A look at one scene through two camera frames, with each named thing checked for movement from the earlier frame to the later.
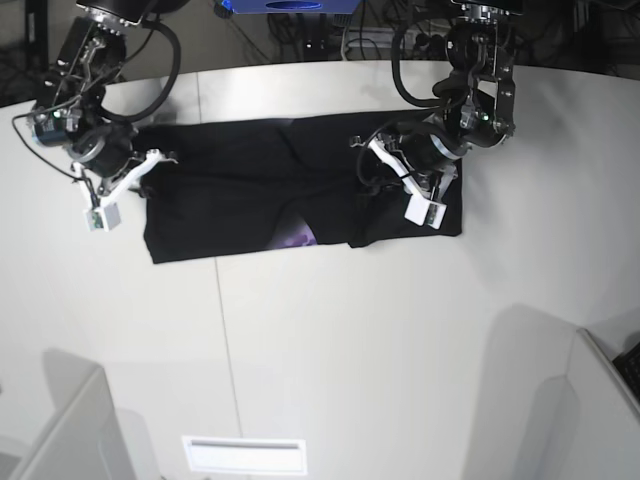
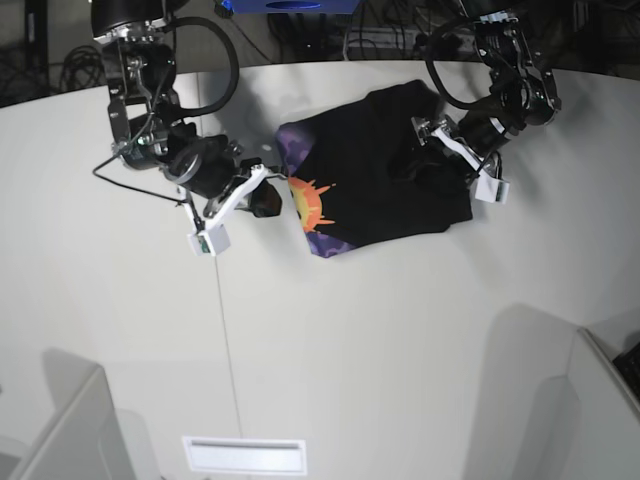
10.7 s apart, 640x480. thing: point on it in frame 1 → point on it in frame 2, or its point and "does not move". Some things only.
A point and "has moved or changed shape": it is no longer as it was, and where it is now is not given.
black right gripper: (425, 155) → (483, 132)
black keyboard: (628, 363) does not move
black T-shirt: (271, 183) has moved or changed shape
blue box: (264, 7) does not move
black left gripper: (106, 148) → (207, 166)
